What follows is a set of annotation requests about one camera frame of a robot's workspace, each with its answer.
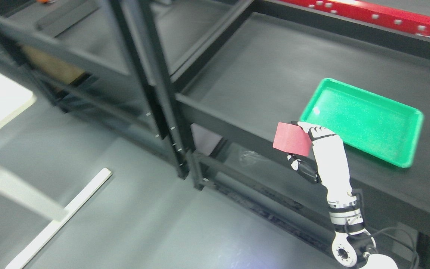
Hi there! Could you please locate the pink foam block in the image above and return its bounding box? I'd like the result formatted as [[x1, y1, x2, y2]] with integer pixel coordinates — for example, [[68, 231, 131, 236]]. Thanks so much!
[[272, 122, 312, 157]]

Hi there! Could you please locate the black metal shelf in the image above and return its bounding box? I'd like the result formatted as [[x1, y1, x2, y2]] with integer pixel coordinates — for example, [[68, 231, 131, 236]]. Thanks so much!
[[137, 0, 430, 269], [0, 0, 190, 179]]

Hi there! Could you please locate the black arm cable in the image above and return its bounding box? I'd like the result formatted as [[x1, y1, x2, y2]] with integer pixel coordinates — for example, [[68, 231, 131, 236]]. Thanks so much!
[[364, 226, 420, 269]]

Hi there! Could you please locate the green plastic tray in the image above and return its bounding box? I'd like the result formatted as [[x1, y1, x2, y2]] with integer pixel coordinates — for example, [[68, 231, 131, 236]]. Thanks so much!
[[300, 78, 424, 168]]

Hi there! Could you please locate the black metal shelf right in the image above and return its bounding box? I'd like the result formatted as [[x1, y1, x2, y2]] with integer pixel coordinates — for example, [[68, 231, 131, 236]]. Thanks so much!
[[137, 0, 430, 269]]

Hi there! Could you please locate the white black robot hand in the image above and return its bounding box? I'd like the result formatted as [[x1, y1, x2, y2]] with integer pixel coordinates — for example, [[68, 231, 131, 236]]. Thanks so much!
[[291, 121, 356, 207]]

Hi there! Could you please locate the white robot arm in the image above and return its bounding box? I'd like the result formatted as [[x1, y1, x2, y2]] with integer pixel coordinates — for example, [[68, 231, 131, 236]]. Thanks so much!
[[329, 189, 398, 269]]

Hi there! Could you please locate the clear plastic bag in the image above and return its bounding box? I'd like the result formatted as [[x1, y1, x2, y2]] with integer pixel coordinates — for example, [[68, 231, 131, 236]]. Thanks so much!
[[238, 149, 265, 167]]

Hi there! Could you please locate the white table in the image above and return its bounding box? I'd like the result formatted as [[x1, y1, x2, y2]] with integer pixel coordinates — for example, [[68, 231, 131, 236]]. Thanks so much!
[[0, 60, 112, 269]]

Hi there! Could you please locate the black metal shelf left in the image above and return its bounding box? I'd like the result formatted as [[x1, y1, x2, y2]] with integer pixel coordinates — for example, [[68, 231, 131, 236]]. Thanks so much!
[[0, 0, 190, 179]]

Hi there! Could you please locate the red conveyor frame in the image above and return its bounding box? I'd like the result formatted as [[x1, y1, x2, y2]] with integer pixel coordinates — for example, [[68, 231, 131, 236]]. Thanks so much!
[[286, 0, 430, 36]]

